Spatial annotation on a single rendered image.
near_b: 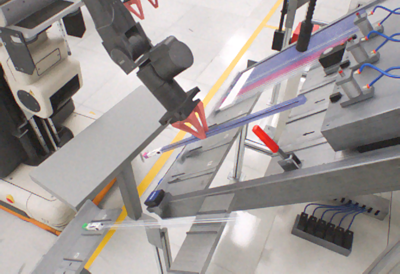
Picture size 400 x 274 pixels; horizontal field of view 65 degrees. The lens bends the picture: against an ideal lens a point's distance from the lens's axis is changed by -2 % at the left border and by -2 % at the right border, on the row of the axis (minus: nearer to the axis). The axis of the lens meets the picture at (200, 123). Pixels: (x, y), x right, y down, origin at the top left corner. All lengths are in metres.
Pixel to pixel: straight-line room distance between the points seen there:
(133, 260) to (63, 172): 0.62
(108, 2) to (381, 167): 0.53
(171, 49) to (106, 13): 0.14
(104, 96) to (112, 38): 1.81
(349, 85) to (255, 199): 0.28
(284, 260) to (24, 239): 1.31
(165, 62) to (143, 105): 0.77
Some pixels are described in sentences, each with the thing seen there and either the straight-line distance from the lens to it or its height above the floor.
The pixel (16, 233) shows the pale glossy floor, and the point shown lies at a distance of 1.90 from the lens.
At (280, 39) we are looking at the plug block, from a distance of 0.73.
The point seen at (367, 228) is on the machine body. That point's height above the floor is 0.62.
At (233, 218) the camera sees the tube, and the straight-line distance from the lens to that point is 0.51.
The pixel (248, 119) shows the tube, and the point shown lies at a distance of 0.63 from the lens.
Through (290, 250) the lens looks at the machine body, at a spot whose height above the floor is 0.62.
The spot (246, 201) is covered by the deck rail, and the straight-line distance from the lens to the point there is 0.67.
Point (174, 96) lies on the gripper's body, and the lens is 0.67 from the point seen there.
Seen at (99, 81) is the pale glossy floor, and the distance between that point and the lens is 2.60.
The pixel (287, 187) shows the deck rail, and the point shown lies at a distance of 0.59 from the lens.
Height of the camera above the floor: 1.49
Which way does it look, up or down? 44 degrees down
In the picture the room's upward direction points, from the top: straight up
